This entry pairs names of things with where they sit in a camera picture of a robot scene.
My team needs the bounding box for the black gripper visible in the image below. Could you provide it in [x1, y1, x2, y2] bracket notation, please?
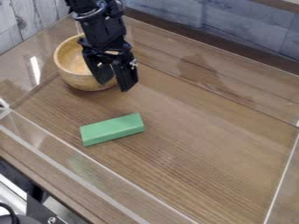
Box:
[75, 11, 139, 92]

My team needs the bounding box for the wooden bowl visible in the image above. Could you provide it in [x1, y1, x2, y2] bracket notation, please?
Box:
[54, 34, 118, 92]

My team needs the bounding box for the green rectangular block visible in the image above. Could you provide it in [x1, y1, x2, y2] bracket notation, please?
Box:
[79, 113, 146, 146]

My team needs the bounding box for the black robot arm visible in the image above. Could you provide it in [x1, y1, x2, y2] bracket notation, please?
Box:
[66, 0, 139, 92]

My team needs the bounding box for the clear acrylic tray wall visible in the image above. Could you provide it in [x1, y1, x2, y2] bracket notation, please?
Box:
[0, 100, 199, 224]

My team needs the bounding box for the black table frame bracket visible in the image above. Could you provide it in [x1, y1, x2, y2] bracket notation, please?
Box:
[26, 193, 77, 224]

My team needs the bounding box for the black cable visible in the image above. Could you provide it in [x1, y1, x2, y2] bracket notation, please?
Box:
[0, 202, 21, 224]

